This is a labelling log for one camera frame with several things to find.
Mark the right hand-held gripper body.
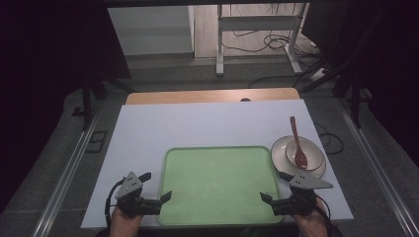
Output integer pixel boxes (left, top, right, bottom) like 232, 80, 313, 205
270, 173, 335, 217

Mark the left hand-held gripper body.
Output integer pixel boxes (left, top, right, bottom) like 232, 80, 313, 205
114, 171, 163, 218

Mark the person's right hand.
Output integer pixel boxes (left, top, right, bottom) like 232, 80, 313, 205
291, 198, 329, 237

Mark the person's left hand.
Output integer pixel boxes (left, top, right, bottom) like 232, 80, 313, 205
109, 206, 143, 237

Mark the white round plate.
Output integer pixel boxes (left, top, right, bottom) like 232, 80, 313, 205
270, 134, 327, 180

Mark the wooden spoon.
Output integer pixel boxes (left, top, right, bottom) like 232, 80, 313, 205
289, 116, 309, 170

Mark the white bowl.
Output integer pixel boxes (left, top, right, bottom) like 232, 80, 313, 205
285, 137, 325, 173

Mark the green plastic tray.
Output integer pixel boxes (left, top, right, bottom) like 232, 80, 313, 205
156, 145, 286, 227

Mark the white table cover sheet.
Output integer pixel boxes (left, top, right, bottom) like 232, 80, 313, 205
80, 99, 355, 229

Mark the black metal stand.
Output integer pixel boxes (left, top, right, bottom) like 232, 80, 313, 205
294, 48, 375, 130
78, 70, 136, 131

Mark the white power strip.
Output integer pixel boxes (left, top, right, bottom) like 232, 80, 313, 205
308, 67, 328, 83

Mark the white cabinet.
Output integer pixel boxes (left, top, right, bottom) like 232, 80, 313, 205
107, 5, 196, 57

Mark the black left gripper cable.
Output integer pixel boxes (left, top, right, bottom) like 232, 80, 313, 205
104, 177, 126, 229

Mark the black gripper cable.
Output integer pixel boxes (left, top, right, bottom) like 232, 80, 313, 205
104, 177, 126, 229
314, 194, 332, 228

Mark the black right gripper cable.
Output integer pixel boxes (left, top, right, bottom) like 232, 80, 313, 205
314, 194, 332, 228

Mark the black looped floor cable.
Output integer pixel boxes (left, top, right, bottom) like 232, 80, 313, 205
312, 121, 345, 156

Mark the dark floor socket frame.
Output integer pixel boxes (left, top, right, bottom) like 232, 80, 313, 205
85, 130, 109, 154

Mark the aluminium floor rail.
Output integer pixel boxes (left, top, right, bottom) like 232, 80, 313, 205
30, 100, 106, 237
337, 98, 419, 237

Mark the black floor cables bundle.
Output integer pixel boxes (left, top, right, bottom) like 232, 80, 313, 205
220, 29, 319, 58

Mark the white metal desk frame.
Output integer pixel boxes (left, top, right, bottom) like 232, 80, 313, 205
214, 2, 310, 77

